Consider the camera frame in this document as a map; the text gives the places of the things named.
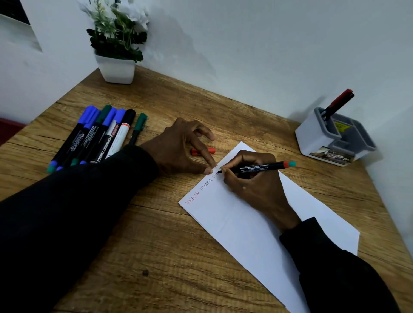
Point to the person's right hand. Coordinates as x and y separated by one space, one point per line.
261 190

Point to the person's left hand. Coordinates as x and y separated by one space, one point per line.
171 151

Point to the person's left thumb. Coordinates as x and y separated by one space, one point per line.
198 168

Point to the person's right thumb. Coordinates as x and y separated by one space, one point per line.
230 179

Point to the person's left middle finger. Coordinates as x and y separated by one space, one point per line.
204 130

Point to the black marker with teal end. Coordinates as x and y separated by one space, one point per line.
271 166

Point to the white paper sheet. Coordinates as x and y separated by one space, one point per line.
245 232

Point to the person's right forearm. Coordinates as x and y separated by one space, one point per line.
335 274

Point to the person's left forearm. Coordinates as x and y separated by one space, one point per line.
74 225

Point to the red marker cap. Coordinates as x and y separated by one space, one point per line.
210 150

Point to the white permanent marker black cap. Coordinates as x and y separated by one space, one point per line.
118 137

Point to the grey and white desk organizer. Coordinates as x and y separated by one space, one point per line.
314 135

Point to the white plant pot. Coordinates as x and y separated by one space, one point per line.
116 69

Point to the row of black felt markers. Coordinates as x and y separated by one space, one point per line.
85 135

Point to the artificial green plant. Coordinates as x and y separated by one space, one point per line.
114 35

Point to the red pen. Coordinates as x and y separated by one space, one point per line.
340 96

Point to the dark red furniture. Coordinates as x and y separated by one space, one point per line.
9 129

